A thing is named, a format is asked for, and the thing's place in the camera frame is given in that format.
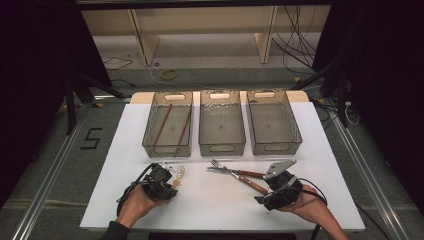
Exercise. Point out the person's right hand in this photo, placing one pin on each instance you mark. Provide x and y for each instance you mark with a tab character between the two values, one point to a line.
306	201

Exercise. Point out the yellow tape roll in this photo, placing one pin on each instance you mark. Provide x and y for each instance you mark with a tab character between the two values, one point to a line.
163	75

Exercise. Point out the light wooden bench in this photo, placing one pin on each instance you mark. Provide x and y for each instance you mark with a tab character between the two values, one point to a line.
146	43

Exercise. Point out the aluminium floor rail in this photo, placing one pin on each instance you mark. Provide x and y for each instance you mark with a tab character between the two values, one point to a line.
50	180
370	186

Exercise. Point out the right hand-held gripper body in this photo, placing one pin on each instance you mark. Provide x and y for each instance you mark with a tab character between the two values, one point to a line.
283	190

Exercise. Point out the grey mesh bin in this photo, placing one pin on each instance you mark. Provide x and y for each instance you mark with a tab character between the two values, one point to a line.
273	130
221	133
168	133

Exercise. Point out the person's left hand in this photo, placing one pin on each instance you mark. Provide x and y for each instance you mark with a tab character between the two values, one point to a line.
136	206

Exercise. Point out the black curtain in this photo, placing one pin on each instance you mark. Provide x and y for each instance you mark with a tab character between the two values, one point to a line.
33	83
386	83

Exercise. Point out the black tripod stand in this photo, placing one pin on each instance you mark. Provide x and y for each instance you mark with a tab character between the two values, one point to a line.
342	100
70	110

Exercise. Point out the brown wooden chopstick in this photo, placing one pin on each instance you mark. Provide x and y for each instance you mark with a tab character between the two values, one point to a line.
162	125
184	128

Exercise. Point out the black metal crossbar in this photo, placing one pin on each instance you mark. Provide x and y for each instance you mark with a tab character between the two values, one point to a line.
200	3

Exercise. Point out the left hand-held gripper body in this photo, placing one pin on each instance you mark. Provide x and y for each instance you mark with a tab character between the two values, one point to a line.
150	186

